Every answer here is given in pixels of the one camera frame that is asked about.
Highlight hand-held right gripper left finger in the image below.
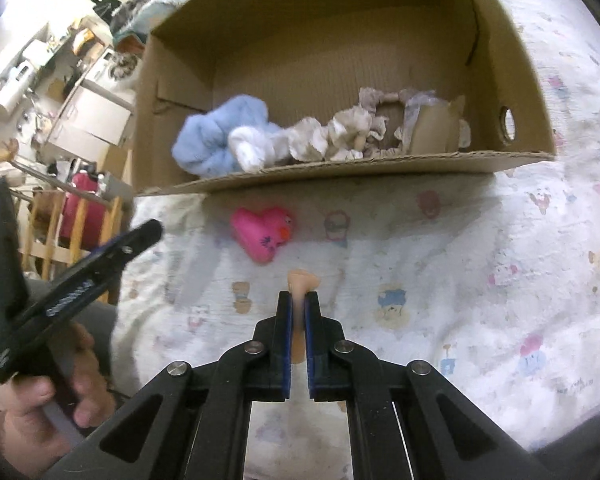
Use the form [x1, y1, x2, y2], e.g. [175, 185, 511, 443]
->
[42, 290, 294, 480]

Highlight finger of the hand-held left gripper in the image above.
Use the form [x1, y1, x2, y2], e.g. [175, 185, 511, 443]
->
[0, 177, 30, 331]
[77, 218, 164, 286]

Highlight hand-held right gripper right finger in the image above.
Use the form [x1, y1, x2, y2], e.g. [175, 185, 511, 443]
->
[304, 290, 546, 480]

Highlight peach soft tube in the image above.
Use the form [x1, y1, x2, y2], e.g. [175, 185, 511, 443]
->
[286, 270, 322, 367]

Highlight blue fluffy scrunchie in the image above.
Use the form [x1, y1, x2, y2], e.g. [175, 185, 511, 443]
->
[171, 94, 283, 179]

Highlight white sock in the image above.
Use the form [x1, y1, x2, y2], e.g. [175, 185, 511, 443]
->
[228, 124, 287, 172]

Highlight white lace scrunchie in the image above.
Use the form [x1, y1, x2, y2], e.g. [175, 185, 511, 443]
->
[284, 109, 378, 164]

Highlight khaki paper card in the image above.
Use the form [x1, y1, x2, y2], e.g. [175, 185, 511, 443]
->
[409, 95, 467, 154]

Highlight clear plastic bag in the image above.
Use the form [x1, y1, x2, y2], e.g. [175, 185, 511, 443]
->
[394, 89, 473, 154]

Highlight brown cardboard box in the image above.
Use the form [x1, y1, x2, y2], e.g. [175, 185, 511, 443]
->
[129, 0, 557, 197]

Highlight person's left hand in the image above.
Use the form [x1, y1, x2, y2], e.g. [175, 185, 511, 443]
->
[0, 322, 119, 461]

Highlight red suitcase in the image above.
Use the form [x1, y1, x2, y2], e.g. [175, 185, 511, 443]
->
[60, 170, 112, 243]

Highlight pink heart plush toy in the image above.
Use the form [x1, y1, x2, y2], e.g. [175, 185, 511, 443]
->
[230, 204, 297, 266]

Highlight white kitchen cabinet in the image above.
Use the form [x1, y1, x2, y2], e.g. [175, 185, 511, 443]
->
[46, 77, 134, 150]

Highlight white washing machine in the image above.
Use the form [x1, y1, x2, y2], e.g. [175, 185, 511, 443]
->
[102, 49, 142, 88]

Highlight teal fleece pillow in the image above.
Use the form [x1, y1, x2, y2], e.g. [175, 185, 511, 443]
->
[111, 0, 192, 45]

